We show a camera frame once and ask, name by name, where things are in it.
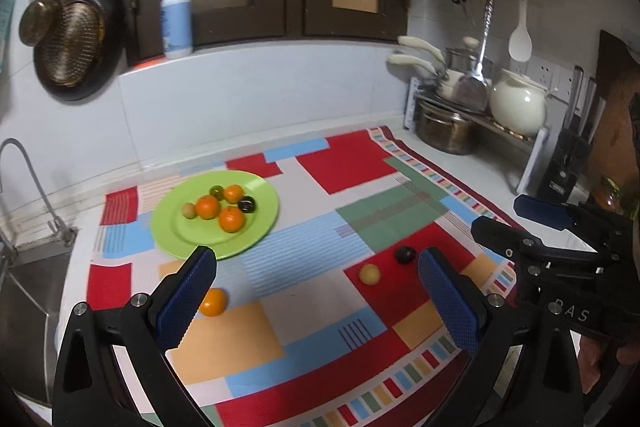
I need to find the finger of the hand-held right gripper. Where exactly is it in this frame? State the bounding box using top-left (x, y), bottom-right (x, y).
top-left (470, 215), bottom-right (547, 269)
top-left (513, 194), bottom-right (582, 234)

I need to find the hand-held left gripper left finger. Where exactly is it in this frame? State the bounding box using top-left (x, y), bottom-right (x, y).
top-left (51, 245), bottom-right (218, 427)

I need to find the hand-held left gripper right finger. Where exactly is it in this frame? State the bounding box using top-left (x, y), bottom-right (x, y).
top-left (416, 247), bottom-right (587, 427)

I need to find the green plate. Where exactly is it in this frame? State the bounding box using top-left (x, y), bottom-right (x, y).
top-left (150, 171), bottom-right (280, 261)

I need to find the person's right hand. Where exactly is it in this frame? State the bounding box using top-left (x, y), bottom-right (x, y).
top-left (576, 334), bottom-right (640, 396)

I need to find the white cutting board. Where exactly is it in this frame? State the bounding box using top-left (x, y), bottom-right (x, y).
top-left (517, 127), bottom-right (551, 196)

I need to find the black knife block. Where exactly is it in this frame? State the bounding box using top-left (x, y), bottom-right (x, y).
top-left (539, 65), bottom-right (609, 204)

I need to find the brown jar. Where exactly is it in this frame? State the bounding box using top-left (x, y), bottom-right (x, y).
top-left (597, 176), bottom-right (627, 214)

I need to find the metal dish shelf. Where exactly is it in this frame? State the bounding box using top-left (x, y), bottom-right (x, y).
top-left (404, 76), bottom-right (552, 198)

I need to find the white ceramic pot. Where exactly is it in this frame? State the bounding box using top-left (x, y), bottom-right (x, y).
top-left (488, 68), bottom-right (549, 137)

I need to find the colourful patchwork table cloth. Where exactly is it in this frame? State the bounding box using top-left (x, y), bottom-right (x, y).
top-left (86, 125), bottom-right (531, 427)

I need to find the large steel pot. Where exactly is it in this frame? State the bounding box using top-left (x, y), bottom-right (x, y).
top-left (416, 99), bottom-right (481, 156)

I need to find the large dark wooden board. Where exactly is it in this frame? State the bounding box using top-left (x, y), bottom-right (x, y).
top-left (584, 30), bottom-right (640, 210)

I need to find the metal skimmer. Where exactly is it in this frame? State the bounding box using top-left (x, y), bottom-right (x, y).
top-left (454, 0), bottom-right (496, 114)

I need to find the steel sink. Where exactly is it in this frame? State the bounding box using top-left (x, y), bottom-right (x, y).
top-left (0, 241), bottom-right (76, 408)

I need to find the white rice paddle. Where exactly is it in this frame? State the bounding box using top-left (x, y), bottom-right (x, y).
top-left (508, 0), bottom-right (533, 63)

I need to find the thin gooseneck faucet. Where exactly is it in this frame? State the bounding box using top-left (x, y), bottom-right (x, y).
top-left (0, 138), bottom-right (77, 249)

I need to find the black frying pan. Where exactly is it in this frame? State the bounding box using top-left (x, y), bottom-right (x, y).
top-left (34, 0), bottom-right (126, 102)

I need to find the white blue pump bottle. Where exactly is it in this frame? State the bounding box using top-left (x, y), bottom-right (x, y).
top-left (160, 0), bottom-right (194, 60)

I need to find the golden mesh strainer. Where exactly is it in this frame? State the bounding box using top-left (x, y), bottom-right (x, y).
top-left (40, 2), bottom-right (104, 86)

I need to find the small brass pot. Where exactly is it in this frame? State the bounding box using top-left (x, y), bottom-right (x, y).
top-left (19, 0), bottom-right (64, 47)

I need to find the green white tissue pack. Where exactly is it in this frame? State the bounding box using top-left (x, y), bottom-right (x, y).
top-left (0, 0), bottom-right (21, 68)

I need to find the white wall socket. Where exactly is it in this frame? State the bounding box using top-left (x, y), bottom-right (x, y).
top-left (515, 56), bottom-right (574, 100)

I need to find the cream saucepan white handle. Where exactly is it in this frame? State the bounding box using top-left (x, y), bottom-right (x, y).
top-left (387, 53), bottom-right (469, 102)

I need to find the steel saucepan white handle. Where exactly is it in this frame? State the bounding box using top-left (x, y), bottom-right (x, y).
top-left (397, 36), bottom-right (495, 80)

